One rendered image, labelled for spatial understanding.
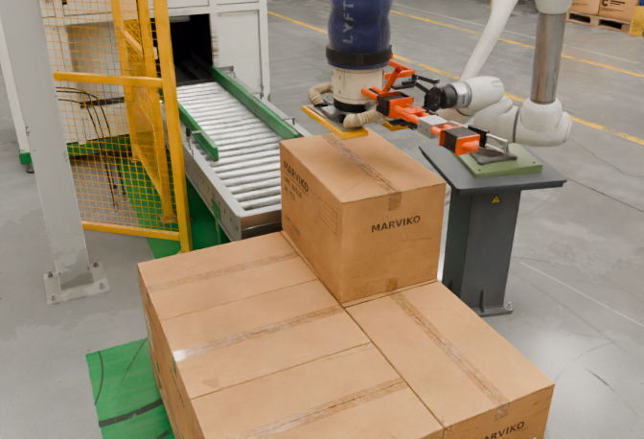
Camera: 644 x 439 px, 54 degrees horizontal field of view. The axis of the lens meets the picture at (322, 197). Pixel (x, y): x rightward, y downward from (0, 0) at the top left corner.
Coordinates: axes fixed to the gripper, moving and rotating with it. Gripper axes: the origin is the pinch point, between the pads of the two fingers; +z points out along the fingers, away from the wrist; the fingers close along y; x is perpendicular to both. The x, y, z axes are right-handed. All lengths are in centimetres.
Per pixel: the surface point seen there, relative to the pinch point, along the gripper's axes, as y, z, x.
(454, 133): -2.5, 3.1, -34.6
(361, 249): 48, 14, -4
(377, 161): 28.7, -5.9, 20.5
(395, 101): -2.6, 2.7, -3.3
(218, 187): 64, 34, 96
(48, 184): 63, 106, 131
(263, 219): 66, 26, 60
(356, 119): 5.7, 10.3, 7.5
